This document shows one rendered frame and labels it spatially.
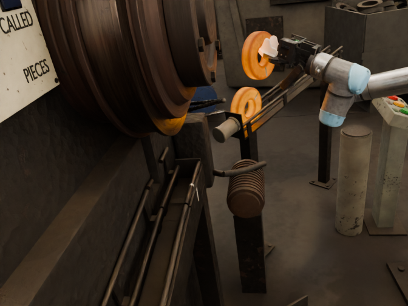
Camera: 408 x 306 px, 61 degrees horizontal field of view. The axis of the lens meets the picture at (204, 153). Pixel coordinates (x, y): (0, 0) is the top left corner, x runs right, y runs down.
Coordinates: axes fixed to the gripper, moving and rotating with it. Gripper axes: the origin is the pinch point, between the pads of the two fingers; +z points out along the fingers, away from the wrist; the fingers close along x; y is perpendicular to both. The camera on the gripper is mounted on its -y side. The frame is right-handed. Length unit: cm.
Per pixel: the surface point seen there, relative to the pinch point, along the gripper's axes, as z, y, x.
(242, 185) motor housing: -15.7, -35.8, 22.4
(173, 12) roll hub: -18, 28, 56
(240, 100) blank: 1.4, -17.6, 5.3
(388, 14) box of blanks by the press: 10, -25, -172
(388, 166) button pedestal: -46, -48, -42
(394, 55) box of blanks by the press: -2, -53, -178
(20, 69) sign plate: -12, 23, 79
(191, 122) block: -1.7, -12.2, 33.3
